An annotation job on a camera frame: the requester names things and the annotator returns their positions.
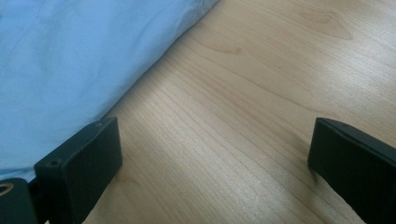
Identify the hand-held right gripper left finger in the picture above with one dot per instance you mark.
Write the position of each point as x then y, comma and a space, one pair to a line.
81, 165

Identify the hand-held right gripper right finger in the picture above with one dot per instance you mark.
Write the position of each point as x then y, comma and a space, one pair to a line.
351, 168

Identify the light blue short-sleeved shirt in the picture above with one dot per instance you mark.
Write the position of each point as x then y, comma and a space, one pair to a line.
77, 62

